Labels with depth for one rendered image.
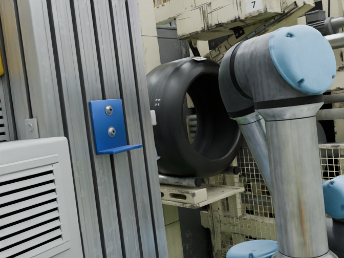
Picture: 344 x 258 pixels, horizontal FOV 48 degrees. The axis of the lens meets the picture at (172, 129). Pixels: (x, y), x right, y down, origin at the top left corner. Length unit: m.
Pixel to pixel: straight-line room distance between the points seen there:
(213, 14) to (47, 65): 1.56
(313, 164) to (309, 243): 0.13
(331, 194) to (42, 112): 0.54
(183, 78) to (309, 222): 1.17
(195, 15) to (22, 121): 1.66
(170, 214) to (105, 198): 1.54
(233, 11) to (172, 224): 1.18
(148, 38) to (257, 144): 1.43
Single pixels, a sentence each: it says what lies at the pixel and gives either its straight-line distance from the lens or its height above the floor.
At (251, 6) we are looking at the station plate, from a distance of 1.94.
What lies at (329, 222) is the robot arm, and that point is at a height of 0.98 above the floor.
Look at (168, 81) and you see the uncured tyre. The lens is 1.73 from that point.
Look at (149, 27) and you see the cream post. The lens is 2.17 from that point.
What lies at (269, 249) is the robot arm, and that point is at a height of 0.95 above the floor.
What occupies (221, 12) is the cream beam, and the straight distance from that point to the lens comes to 2.06.
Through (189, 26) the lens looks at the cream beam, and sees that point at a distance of 2.20.
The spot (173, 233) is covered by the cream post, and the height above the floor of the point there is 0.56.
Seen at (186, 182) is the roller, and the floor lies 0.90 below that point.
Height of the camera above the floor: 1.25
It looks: 3 degrees down
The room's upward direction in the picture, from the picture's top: 7 degrees counter-clockwise
